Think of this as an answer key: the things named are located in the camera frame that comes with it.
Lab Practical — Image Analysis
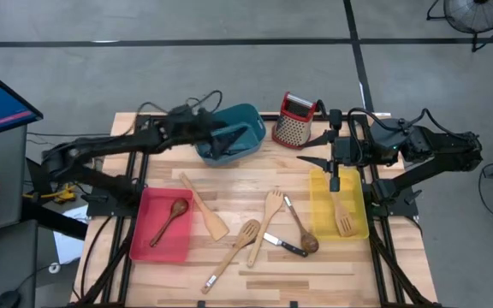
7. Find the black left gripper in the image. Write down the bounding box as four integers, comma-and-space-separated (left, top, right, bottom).
159, 105, 248, 161

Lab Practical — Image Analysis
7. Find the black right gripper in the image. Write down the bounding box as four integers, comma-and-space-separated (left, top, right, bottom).
295, 109, 368, 193

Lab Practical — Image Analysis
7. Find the slotted wooden spatula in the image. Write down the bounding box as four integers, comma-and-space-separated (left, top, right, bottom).
321, 169, 359, 239

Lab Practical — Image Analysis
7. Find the solid wooden spatula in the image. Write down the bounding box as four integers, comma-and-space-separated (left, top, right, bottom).
179, 171, 231, 242

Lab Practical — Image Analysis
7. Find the dark wooden spoon white label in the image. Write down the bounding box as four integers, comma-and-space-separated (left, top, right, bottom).
282, 194, 320, 254

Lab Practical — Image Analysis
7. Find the paring knife black handle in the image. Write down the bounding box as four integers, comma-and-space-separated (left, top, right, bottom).
263, 232, 310, 258

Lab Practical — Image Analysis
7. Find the wooden fork spatula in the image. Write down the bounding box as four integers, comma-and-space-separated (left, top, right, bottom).
246, 188, 286, 269

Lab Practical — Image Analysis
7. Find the red translucent plastic tray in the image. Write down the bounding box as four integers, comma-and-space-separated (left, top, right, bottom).
128, 187, 195, 264

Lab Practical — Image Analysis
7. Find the slotted wooden spoon with label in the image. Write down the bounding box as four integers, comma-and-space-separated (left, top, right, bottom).
199, 218, 262, 295

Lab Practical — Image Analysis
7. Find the teal plastic bin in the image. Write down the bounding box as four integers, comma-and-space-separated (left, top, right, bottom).
194, 102, 268, 168

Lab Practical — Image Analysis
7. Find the red trimmed metal box grater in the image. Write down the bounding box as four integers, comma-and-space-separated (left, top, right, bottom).
270, 91, 318, 151

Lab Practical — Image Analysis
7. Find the yellow translucent plastic tray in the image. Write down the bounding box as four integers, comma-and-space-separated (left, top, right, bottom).
309, 168, 371, 240

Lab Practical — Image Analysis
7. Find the black desk support beam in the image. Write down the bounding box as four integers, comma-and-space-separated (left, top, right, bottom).
21, 198, 89, 240

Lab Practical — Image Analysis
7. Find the white paper sheet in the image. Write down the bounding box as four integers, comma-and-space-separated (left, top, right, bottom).
52, 204, 90, 266

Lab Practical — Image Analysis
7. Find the black floor fan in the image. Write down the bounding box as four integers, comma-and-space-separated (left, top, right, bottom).
425, 0, 493, 53

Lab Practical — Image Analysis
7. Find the grey desk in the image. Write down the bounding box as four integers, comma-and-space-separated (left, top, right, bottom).
0, 123, 40, 308

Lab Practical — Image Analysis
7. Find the black computer mouse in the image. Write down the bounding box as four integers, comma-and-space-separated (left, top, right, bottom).
0, 289, 21, 308

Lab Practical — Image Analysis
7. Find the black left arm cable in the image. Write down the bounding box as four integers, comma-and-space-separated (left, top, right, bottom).
137, 88, 224, 129

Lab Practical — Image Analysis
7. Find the black aluminium table frame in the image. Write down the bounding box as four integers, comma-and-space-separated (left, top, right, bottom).
73, 111, 443, 308

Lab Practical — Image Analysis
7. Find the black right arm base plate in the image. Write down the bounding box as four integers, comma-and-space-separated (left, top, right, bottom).
364, 182, 423, 218

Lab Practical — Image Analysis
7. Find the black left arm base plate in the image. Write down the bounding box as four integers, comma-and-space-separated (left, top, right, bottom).
84, 194, 141, 218

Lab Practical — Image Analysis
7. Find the black floor cable pair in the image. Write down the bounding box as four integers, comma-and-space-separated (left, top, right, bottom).
26, 131, 111, 149

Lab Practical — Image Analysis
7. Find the yellow cable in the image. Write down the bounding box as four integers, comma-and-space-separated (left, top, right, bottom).
22, 191, 66, 202

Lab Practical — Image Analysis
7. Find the thick black base cable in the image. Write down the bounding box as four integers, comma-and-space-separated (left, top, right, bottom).
78, 216, 116, 300

